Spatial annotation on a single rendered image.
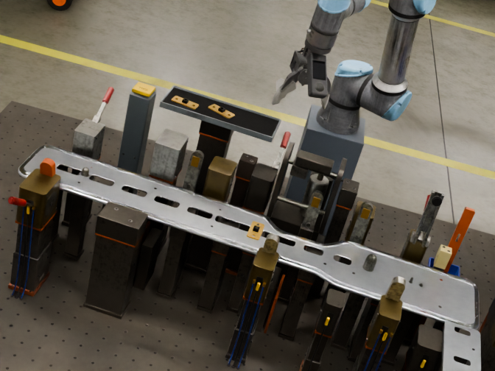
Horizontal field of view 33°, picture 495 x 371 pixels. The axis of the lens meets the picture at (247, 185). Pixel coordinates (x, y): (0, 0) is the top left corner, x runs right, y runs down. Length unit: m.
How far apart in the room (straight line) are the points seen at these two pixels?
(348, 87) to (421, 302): 0.80
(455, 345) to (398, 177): 2.85
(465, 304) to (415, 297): 0.15
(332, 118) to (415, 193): 2.19
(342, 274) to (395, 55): 0.72
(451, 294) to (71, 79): 3.30
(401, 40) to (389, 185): 2.41
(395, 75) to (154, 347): 1.12
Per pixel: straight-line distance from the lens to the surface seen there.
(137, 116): 2.69
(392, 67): 2.66
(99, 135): 2.61
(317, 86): 2.12
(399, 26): 2.58
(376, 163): 5.12
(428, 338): 2.29
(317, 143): 2.83
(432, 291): 2.43
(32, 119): 3.33
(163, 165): 2.52
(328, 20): 2.09
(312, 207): 2.48
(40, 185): 2.32
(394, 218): 3.27
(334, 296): 2.28
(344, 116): 2.82
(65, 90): 5.08
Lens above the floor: 2.36
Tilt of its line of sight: 32 degrees down
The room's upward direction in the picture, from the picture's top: 15 degrees clockwise
